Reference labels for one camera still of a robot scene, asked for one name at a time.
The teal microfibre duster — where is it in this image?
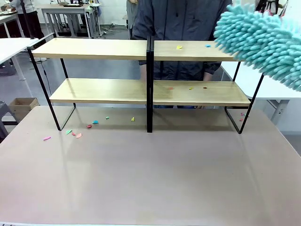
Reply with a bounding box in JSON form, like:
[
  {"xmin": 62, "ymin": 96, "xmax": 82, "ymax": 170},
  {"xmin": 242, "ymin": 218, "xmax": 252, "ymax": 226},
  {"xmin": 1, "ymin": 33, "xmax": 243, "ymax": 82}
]
[{"xmin": 213, "ymin": 3, "xmax": 301, "ymax": 92}]

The person in dark grey jacket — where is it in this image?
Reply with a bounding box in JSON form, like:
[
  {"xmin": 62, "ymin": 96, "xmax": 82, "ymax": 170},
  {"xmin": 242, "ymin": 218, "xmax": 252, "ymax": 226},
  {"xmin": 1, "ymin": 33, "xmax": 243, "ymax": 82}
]
[{"xmin": 131, "ymin": 0, "xmax": 233, "ymax": 82}]

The white table behind shelf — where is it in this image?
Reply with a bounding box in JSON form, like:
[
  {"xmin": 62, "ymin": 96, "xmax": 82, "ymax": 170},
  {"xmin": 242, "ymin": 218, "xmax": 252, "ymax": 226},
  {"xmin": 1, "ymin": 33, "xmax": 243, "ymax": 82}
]
[{"xmin": 220, "ymin": 62, "xmax": 301, "ymax": 125}]

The cardboard box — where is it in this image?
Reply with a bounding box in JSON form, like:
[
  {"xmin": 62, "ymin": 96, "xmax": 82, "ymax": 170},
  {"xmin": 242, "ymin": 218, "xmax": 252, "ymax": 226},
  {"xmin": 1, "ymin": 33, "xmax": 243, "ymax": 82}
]
[{"xmin": 8, "ymin": 97, "xmax": 40, "ymax": 116}]

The grey background desk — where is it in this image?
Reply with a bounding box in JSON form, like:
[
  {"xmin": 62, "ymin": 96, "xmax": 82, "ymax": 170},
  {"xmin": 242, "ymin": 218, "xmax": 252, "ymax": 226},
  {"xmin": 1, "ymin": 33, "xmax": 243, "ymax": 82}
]
[{"xmin": 41, "ymin": 3, "xmax": 102, "ymax": 39}]

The grey stool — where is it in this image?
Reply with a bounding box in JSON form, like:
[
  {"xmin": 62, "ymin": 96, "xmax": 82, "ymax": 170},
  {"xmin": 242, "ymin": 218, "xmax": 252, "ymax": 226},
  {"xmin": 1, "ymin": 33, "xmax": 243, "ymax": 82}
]
[{"xmin": 0, "ymin": 100, "xmax": 19, "ymax": 143}]

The person in grey shirt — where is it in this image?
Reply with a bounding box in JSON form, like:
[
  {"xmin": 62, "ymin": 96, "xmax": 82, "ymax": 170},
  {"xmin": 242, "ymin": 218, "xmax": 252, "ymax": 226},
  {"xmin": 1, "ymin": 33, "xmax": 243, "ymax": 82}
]
[{"xmin": 9, "ymin": 0, "xmax": 45, "ymax": 40}]

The white side table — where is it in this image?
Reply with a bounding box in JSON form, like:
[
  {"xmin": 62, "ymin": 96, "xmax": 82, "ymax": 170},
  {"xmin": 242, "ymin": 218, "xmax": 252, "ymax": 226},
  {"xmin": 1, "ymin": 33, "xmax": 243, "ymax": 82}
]
[{"xmin": 0, "ymin": 37, "xmax": 40, "ymax": 82}]

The black stand pole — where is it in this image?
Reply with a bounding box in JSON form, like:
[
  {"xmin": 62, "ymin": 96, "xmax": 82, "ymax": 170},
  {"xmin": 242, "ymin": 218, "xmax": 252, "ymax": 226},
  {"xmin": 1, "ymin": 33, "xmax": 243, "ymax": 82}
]
[{"xmin": 20, "ymin": 0, "xmax": 40, "ymax": 40}]

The white background table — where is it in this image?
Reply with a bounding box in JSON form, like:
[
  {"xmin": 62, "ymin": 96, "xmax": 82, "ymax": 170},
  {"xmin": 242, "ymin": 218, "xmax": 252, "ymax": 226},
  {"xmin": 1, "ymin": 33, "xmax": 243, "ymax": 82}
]
[{"xmin": 0, "ymin": 10, "xmax": 19, "ymax": 38}]

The wooden shelf unit black frame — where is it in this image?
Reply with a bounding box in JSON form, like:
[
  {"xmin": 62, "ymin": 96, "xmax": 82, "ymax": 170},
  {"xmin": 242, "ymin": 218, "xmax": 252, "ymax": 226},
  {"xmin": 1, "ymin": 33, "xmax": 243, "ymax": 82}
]
[
  {"xmin": 150, "ymin": 35, "xmax": 265, "ymax": 135},
  {"xmin": 26, "ymin": 32, "xmax": 151, "ymax": 133}
]

